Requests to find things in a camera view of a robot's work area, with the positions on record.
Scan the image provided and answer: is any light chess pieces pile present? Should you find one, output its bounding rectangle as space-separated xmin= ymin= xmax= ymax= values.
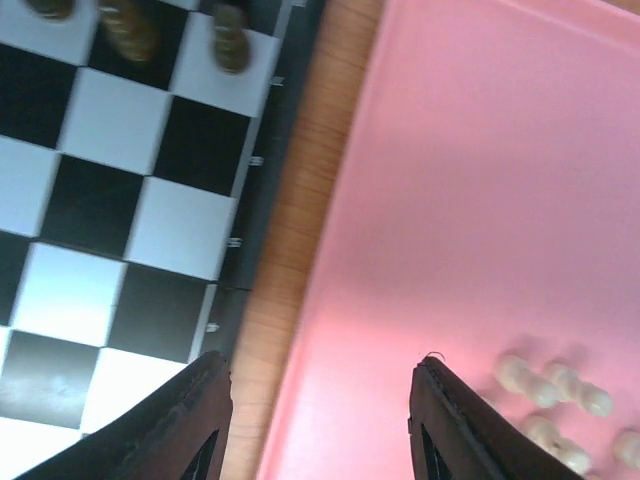
xmin=468 ymin=337 xmax=639 ymax=479

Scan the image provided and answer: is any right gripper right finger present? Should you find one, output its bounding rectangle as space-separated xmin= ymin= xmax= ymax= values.
xmin=408 ymin=355 xmax=580 ymax=480

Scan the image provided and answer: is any pink tray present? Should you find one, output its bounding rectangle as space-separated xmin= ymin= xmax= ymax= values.
xmin=257 ymin=1 xmax=639 ymax=479

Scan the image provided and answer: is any dark chess piece row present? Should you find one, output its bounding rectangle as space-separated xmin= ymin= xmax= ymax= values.
xmin=25 ymin=0 xmax=251 ymax=74

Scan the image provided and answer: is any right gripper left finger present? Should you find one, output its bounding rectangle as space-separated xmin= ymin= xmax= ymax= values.
xmin=19 ymin=351 xmax=233 ymax=479

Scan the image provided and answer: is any black white chessboard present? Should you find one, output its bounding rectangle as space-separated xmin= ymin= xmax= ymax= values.
xmin=1 ymin=1 xmax=325 ymax=479

